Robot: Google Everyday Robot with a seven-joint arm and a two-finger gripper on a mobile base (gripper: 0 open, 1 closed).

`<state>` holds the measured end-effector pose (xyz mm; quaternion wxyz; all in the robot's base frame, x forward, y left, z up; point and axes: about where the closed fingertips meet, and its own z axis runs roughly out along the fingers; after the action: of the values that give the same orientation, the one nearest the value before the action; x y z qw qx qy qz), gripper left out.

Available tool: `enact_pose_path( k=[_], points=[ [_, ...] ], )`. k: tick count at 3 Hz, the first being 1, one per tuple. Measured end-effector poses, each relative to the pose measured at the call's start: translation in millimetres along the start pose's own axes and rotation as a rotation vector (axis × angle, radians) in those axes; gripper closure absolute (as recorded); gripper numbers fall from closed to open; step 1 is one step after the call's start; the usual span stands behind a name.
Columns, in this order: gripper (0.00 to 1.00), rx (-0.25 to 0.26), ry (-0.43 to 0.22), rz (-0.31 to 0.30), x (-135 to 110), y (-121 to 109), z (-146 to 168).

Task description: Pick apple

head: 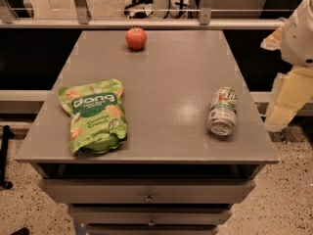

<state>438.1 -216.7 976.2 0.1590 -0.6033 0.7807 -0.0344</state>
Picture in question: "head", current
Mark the red apple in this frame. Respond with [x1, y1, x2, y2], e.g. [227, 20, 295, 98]
[125, 27, 147, 50]

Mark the top drawer metal knob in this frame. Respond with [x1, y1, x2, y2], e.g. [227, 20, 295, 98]
[144, 193, 155, 204]

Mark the black stand at left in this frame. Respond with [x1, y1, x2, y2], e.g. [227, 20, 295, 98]
[0, 125, 14, 190]

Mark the metal railing frame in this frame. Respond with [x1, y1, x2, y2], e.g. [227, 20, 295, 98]
[0, 0, 284, 30]

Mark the green dang snack bag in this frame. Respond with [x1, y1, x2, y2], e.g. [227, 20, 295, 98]
[59, 78, 127, 154]

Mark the black office chair base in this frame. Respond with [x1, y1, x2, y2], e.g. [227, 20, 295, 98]
[123, 0, 155, 17]

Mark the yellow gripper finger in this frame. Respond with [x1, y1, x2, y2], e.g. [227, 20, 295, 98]
[264, 67, 313, 126]

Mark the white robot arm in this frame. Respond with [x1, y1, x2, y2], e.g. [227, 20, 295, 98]
[261, 0, 313, 132]

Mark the grey drawer cabinet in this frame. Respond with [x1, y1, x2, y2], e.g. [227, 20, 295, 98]
[17, 30, 278, 235]

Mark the drawer metal knob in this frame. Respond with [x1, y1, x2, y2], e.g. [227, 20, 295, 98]
[144, 193, 155, 204]
[147, 217, 156, 227]

